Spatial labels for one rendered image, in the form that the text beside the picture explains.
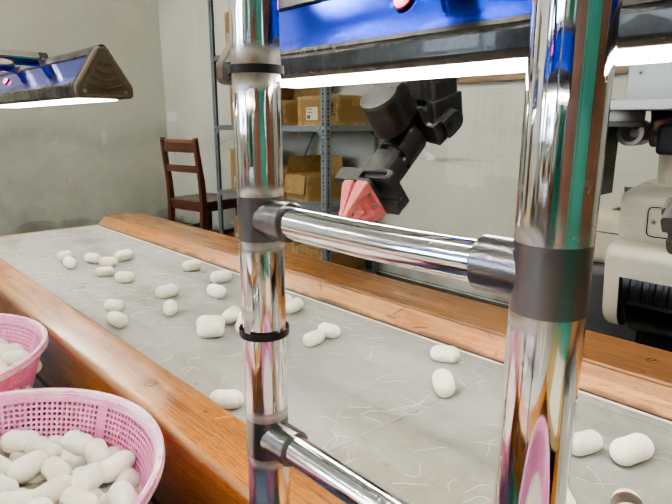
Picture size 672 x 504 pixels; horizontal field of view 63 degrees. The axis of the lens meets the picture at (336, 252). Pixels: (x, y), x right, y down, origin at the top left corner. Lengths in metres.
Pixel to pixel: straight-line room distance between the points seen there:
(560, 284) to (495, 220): 2.67
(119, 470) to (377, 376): 0.27
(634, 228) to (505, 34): 0.79
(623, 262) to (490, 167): 1.84
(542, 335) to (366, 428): 0.35
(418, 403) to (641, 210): 0.64
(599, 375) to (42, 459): 0.52
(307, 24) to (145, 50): 4.95
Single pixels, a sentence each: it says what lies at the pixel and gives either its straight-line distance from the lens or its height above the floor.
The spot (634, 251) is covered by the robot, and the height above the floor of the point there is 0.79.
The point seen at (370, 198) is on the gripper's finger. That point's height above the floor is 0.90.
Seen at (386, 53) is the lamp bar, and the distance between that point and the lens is 0.37.
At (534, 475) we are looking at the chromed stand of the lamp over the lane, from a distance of 0.20.
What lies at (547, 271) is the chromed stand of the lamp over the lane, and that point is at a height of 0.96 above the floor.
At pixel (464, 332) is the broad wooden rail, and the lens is 0.69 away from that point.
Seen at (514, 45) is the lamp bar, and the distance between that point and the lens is 0.32.
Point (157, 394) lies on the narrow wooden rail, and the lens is 0.54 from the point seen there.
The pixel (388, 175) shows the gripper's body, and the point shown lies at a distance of 0.76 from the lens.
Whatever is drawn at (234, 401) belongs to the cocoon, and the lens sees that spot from 0.54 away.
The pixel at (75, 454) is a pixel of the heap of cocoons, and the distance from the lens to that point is 0.54.
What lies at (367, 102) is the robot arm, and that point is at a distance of 0.80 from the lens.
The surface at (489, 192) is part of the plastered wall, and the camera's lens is 2.84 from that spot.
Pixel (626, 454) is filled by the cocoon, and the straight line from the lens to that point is 0.51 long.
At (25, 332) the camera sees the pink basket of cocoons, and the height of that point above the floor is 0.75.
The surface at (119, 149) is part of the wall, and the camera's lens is 5.23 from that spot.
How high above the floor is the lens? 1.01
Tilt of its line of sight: 13 degrees down
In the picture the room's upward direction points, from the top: straight up
